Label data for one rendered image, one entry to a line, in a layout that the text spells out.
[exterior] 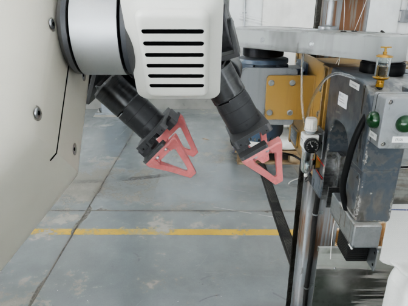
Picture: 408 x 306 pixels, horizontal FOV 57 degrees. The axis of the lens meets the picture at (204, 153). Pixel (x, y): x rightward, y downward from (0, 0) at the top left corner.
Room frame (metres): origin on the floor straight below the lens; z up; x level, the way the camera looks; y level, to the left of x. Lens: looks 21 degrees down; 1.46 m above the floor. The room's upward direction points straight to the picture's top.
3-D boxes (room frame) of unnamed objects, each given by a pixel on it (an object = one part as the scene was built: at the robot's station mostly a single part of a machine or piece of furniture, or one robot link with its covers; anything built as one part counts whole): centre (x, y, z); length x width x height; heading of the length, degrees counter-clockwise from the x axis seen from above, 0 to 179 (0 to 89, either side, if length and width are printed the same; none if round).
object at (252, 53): (1.14, -0.18, 1.35); 0.12 x 0.12 x 0.04
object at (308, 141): (0.85, -0.26, 1.16); 0.04 x 0.02 x 0.04; 90
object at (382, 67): (0.69, -0.32, 1.37); 0.03 x 0.02 x 0.03; 90
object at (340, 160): (0.84, -0.33, 1.08); 0.03 x 0.01 x 0.13; 0
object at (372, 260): (0.68, -0.33, 0.98); 0.09 x 0.05 x 0.05; 0
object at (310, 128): (0.87, -0.26, 1.14); 0.05 x 0.04 x 0.16; 0
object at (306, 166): (0.88, -0.26, 1.11); 0.03 x 0.03 x 0.06
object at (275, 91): (1.06, -0.24, 1.23); 0.28 x 0.07 x 0.16; 90
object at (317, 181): (0.90, -0.32, 1.04); 0.08 x 0.06 x 0.05; 0
